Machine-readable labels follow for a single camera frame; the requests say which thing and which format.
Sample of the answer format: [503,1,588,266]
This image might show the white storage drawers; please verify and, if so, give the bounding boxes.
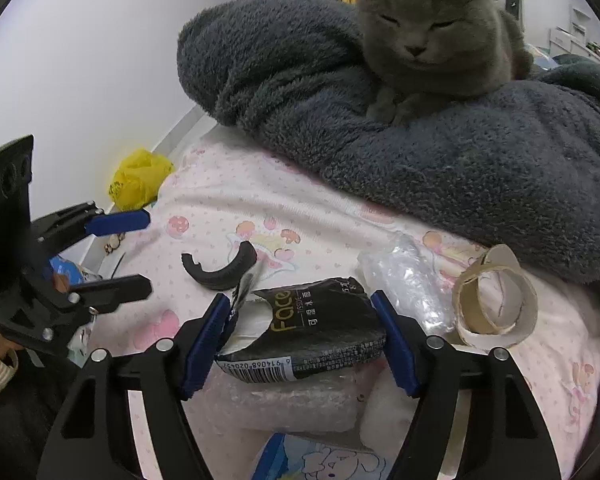
[549,5,600,58]

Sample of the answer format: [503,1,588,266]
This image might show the blue cartoon printed packet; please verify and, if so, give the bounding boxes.
[252,431,398,480]

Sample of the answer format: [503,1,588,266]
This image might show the pink printed bed sheet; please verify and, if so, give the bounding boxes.
[80,125,600,480]

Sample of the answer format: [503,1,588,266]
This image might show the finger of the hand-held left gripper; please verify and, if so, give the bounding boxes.
[32,201,152,257]
[66,274,154,312]

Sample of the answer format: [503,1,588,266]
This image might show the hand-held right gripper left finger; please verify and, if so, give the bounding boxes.
[36,292,232,480]

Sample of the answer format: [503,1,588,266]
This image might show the white sock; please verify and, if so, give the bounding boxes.
[360,370,431,453]

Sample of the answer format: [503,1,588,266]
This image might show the clear bubble wrap sheet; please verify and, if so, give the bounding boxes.
[202,372,362,433]

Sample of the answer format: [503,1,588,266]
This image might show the grey cat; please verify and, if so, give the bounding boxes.
[355,0,535,126]

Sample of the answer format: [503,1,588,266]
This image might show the dark grey fleece blanket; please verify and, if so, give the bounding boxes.
[176,0,600,286]

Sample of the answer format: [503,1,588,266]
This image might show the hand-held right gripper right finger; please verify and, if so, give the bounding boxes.
[370,289,563,480]

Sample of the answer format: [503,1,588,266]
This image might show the crumpled clear plastic wrap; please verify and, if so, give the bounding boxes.
[357,234,457,333]

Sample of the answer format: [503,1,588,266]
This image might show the cardboard tape roll core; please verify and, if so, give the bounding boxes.
[451,244,539,352]

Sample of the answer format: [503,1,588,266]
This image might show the black tissue packet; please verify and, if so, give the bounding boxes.
[215,276,387,385]

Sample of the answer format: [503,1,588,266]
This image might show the blue wipes packet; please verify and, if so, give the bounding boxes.
[49,255,98,286]

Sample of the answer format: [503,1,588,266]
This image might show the yellow plastic bag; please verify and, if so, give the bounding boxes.
[109,147,175,211]

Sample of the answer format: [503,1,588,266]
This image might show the black curved plastic piece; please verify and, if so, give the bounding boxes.
[180,240,257,291]

